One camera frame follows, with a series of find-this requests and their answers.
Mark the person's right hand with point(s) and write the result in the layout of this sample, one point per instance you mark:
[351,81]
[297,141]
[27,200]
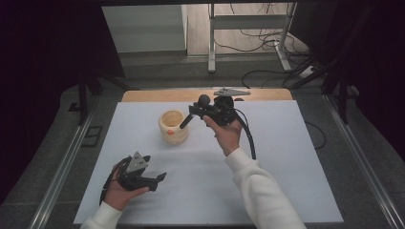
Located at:
[227,136]

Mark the black floor plate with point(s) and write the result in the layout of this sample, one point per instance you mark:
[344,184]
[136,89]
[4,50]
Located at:
[92,136]

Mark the aluminium floor rail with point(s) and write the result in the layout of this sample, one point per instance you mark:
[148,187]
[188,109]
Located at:
[366,165]
[60,171]

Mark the person's left hand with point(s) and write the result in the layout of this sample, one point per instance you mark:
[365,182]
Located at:
[118,194]

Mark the white power strip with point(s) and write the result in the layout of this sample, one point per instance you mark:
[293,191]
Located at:
[307,72]

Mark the white table sheet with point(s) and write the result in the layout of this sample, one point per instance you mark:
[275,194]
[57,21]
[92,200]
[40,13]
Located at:
[280,165]

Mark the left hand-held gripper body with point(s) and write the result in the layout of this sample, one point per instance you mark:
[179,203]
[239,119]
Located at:
[136,174]

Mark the white cabinet panel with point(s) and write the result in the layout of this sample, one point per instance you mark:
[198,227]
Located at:
[143,28]

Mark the wooden table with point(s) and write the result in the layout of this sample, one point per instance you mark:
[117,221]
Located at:
[149,94]

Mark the white metal desk frame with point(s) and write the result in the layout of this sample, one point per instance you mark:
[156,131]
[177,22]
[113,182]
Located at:
[248,21]

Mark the black metal stand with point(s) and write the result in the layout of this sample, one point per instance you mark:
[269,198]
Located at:
[83,95]
[342,95]

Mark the cream ceramic cup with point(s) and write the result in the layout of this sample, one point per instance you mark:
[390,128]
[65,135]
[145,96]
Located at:
[173,128]

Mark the black curtain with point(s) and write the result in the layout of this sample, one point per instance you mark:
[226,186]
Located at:
[379,63]
[41,79]

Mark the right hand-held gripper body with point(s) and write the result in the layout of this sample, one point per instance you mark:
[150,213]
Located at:
[223,111]

